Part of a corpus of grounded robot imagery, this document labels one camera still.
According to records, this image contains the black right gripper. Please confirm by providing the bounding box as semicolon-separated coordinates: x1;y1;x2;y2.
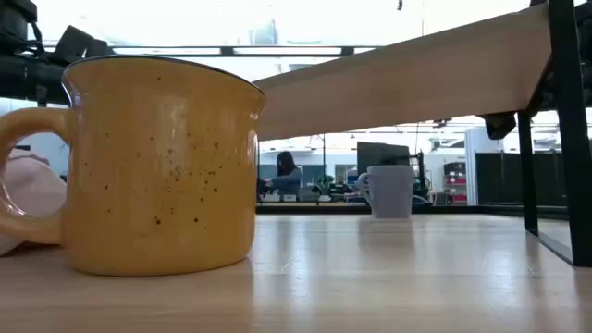
482;112;517;141

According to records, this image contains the grey ceramic mug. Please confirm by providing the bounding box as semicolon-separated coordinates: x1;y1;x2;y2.
354;165;416;219

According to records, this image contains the yellow speckled ceramic mug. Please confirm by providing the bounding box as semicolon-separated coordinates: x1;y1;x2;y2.
0;55;267;278

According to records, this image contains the black room partition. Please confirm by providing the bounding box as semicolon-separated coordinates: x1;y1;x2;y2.
475;151;569;207

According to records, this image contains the white pillar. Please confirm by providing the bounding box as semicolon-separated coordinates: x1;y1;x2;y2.
464;127;505;206

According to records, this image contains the red storage rack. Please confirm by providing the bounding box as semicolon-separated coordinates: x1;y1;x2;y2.
443;161;468;204

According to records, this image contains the black computer monitor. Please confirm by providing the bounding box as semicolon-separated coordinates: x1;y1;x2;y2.
356;142;412;176

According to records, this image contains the person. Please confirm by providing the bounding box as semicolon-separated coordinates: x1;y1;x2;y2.
263;151;303;198

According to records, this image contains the pink cloth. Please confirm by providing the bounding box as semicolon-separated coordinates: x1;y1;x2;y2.
0;147;68;258

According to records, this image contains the dark overhead rail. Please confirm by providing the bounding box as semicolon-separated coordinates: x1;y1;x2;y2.
110;44;385;58

